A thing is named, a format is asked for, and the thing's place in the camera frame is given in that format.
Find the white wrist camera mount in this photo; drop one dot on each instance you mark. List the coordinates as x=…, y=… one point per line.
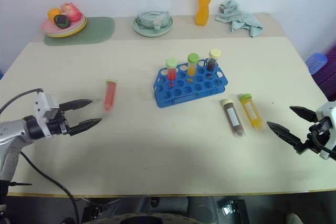
x=328, y=113
x=42, y=106

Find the crumpled light green cloth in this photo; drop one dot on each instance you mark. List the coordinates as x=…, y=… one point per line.
x=241, y=19

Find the yellow liquid tube white label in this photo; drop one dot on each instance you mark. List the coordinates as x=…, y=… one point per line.
x=252, y=112

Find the brown liquid tube cream cap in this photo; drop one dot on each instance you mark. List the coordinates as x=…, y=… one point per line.
x=233, y=117

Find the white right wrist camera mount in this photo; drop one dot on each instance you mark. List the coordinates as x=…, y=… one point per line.
x=328, y=113

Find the blue test tube rack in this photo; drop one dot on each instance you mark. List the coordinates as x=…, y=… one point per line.
x=189, y=87

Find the dark toy mangosteen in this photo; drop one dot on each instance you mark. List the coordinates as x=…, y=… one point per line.
x=62, y=21

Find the yellow liquid tube green cap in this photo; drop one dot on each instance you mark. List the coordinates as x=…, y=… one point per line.
x=192, y=66

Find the pink toy apple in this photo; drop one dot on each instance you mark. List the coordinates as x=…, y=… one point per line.
x=71, y=12

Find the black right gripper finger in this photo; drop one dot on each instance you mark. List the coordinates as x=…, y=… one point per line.
x=284, y=133
x=304, y=113

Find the red liquid tube green cap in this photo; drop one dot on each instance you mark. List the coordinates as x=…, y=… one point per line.
x=172, y=73

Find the green placemat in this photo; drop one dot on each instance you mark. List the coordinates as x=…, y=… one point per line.
x=99, y=31

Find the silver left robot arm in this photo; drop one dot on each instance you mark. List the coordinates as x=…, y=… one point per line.
x=10, y=134

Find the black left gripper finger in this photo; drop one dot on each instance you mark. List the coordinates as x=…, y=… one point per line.
x=77, y=103
x=85, y=125

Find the pale green cup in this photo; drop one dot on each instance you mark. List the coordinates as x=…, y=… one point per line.
x=153, y=18

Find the red liquid tube red body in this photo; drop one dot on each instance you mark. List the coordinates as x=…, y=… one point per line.
x=109, y=95

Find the dark rounded robot base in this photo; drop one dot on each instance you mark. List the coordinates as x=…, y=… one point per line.
x=147, y=218

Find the pale green saucer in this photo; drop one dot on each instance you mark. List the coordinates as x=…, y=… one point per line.
x=152, y=31

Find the stacked plates with toy food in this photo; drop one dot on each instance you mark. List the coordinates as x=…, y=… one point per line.
x=74, y=32

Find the pink plate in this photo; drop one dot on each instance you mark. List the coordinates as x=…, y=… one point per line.
x=50, y=27

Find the dark liquid tube yellow cap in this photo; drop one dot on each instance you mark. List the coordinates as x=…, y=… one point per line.
x=212, y=62

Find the black metal bracket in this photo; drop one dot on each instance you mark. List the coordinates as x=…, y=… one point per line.
x=233, y=209

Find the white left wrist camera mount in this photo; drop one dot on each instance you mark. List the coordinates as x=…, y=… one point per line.
x=42, y=106

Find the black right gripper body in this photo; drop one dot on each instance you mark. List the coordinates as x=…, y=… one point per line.
x=319, y=128

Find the orange toy fruit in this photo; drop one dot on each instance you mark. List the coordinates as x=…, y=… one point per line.
x=53, y=13

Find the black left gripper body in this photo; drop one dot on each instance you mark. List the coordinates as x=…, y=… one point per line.
x=58, y=123

